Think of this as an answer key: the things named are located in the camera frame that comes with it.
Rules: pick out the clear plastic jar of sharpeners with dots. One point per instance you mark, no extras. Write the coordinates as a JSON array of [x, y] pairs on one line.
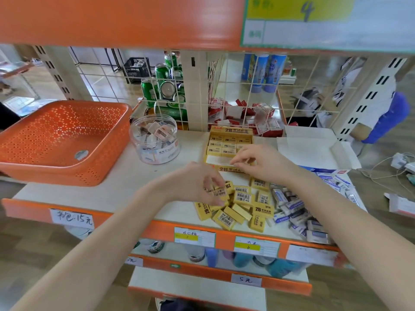
[[155, 139]]

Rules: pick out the blank white price label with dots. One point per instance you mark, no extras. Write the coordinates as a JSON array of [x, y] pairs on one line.
[[312, 255]]

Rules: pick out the white flat box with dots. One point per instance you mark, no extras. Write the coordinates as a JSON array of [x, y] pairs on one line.
[[402, 205]]

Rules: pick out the small handwritten price label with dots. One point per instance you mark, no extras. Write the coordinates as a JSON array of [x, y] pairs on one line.
[[134, 261], [246, 280]]

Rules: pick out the blue white cylinder canister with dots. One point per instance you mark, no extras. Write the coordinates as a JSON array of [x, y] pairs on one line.
[[248, 68], [275, 72], [260, 72]]

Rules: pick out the yellow green shelf sign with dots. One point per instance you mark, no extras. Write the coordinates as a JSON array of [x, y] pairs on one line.
[[324, 19]]

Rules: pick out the row of bottles under shelf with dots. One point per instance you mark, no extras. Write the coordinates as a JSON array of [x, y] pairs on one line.
[[243, 259]]

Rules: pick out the person's right thumb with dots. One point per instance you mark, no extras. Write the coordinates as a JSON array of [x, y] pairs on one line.
[[243, 164]]

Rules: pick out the stack of green drink cans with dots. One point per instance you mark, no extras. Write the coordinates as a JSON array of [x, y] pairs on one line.
[[165, 90]]

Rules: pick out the person's left hand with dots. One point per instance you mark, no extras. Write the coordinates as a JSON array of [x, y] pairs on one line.
[[189, 182]]

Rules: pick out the low white shelf orange edge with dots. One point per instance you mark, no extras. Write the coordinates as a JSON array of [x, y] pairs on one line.
[[207, 272]]

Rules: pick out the handwritten white price label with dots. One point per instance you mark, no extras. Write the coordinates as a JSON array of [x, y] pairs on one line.
[[72, 219]]

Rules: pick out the white shelf board orange edge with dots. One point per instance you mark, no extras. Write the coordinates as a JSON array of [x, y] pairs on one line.
[[129, 187]]

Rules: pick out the cream slotted shelf upright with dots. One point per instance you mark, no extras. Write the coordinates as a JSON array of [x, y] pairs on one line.
[[373, 97], [60, 72], [194, 90]]

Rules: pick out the yellow boxed eraser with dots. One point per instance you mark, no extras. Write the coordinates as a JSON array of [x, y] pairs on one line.
[[220, 193]]

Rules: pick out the person's left thumb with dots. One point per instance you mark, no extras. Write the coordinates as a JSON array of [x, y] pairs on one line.
[[216, 177]]

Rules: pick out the white yellow price label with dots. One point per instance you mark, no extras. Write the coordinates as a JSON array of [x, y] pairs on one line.
[[194, 237], [256, 246]]

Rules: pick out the orange perforated plastic basket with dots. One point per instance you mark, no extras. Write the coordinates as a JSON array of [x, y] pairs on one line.
[[64, 139]]

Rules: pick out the person's right forearm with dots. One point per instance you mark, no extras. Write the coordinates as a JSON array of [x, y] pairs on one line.
[[350, 236]]

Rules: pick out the person's right hand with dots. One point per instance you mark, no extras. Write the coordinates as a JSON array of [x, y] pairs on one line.
[[269, 166]]

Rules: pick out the pile of red white packs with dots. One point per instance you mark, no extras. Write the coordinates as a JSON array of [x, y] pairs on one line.
[[246, 118]]

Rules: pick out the open white cardboard box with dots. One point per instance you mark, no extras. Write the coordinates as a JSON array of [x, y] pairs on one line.
[[311, 148]]

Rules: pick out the yellow eraser display carton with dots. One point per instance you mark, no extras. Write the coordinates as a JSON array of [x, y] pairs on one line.
[[229, 142]]

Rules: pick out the pile of yellow eraser packets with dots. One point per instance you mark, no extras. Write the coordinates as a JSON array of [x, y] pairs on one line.
[[243, 207]]

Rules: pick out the orange overhead shelf rail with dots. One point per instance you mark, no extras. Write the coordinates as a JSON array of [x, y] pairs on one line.
[[123, 19]]

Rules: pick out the pile of white blue erasers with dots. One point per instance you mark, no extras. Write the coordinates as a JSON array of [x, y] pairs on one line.
[[304, 213]]

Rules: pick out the person's left forearm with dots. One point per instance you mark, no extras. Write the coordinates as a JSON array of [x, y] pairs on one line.
[[94, 252]]

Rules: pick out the black plastic crate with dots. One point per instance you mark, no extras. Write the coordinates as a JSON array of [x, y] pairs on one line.
[[136, 70]]

